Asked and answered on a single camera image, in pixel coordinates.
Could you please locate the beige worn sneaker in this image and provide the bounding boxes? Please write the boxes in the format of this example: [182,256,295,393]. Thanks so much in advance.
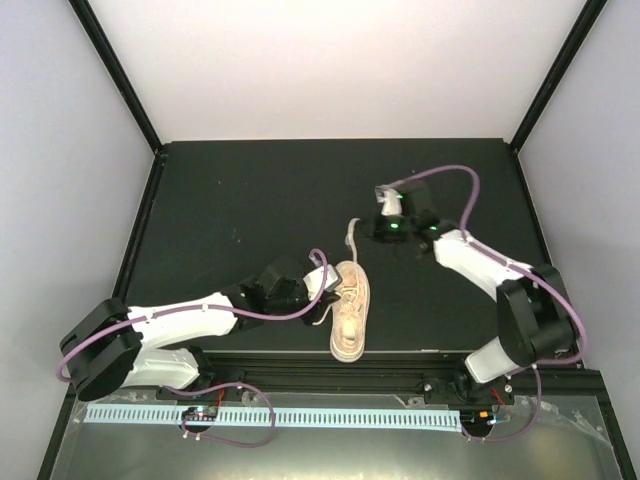
[330,260,371,363]

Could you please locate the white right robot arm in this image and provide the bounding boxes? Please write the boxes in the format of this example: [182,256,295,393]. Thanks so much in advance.
[367,182,587,403]

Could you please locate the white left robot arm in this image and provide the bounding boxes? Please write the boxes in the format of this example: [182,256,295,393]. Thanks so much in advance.
[56,249,343,402]

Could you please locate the small left circuit board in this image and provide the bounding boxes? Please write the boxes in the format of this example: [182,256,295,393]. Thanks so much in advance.
[181,406,218,422]

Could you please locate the small circuit board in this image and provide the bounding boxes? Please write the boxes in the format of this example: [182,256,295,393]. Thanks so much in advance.
[471,410,511,426]
[181,406,218,422]

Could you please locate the small right circuit board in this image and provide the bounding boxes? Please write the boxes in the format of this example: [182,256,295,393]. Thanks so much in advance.
[471,410,511,426]

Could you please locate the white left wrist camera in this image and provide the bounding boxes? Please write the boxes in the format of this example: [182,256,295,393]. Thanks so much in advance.
[303,265,342,300]

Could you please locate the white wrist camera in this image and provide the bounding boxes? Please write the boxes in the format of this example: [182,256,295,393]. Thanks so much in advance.
[374,185,402,217]
[303,265,342,300]

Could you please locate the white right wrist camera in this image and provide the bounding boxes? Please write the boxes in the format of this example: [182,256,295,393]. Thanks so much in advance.
[374,185,402,217]

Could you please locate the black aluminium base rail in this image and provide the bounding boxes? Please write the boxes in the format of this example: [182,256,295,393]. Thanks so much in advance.
[185,351,513,406]

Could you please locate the black right floor frame rail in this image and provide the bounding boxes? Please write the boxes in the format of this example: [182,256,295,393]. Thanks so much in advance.
[509,144,576,321]

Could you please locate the black floor frame rail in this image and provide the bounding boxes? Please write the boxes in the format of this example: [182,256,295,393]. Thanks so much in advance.
[111,150,167,299]
[509,144,576,321]

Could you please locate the black left floor frame rail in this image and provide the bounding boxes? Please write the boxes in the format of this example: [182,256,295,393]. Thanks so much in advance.
[111,150,167,299]

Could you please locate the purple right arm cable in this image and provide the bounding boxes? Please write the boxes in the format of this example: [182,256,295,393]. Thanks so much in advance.
[394,166,589,366]

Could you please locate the white slotted cable duct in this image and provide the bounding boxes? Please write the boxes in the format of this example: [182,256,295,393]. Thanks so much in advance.
[84,404,462,433]

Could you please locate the black right corner frame post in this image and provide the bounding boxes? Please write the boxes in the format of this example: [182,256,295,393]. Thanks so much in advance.
[510,0,608,154]

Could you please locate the black corner frame post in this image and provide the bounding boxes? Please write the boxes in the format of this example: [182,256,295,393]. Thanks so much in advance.
[68,0,163,154]
[510,0,608,154]

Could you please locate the black left corner frame post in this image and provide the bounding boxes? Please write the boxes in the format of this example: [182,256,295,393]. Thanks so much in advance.
[68,0,163,154]

